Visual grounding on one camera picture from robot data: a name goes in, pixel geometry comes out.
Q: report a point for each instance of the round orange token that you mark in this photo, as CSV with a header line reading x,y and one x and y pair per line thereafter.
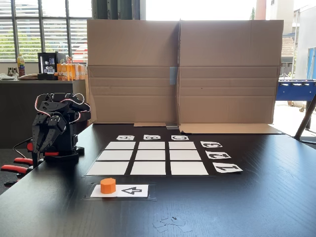
x,y
108,186

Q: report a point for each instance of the white nine-square grid sheet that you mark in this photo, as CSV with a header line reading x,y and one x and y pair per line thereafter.
x,y
150,158

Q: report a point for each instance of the dark counter cabinet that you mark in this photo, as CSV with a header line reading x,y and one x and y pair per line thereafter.
x,y
17,111

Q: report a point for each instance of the black and red bar clamp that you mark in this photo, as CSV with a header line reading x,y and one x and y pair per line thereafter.
x,y
35,155

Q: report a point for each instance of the orange drink cartons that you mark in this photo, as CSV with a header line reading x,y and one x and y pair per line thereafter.
x,y
70,71

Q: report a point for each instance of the brown paper stack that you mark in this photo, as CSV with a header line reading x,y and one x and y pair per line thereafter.
x,y
28,77

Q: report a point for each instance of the black mini fridge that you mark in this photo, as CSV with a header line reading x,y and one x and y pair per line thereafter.
x,y
48,65

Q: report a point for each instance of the yellow drink bottle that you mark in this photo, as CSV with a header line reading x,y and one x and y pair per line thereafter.
x,y
21,65

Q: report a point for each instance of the small dark bottles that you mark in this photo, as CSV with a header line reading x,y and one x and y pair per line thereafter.
x,y
12,72

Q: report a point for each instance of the white cloth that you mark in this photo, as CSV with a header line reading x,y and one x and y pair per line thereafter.
x,y
7,77

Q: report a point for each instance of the paper sheet letter A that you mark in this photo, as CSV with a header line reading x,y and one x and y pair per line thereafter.
x,y
125,137

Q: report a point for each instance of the brown cardboard box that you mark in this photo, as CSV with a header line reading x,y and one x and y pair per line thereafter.
x,y
133,61
229,61

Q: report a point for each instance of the paper sheet letter B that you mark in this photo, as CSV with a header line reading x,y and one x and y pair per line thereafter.
x,y
151,137

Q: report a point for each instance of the white arrow paper sheet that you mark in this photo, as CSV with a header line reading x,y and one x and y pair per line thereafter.
x,y
133,190

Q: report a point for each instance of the grey tape strip on table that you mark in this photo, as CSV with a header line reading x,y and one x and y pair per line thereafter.
x,y
172,127

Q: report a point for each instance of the grey tape strip on cardboard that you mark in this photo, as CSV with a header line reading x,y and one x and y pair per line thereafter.
x,y
173,75

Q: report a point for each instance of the paper sheet letter C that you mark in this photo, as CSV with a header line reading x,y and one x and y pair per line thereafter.
x,y
180,137

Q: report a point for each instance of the clear tape scraps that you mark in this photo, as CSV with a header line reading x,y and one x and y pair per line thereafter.
x,y
170,223

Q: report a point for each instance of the paper sheet number 3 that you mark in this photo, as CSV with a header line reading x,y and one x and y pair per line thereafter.
x,y
211,144

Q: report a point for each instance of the paper sheet number 2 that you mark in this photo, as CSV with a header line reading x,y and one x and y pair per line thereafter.
x,y
218,155

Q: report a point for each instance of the paper sheet number 1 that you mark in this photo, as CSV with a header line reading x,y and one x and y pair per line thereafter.
x,y
227,168

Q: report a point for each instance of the blue foosball table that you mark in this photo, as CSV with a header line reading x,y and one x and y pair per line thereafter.
x,y
296,90

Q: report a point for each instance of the metal table leg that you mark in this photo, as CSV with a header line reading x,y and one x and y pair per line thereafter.
x,y
304,118

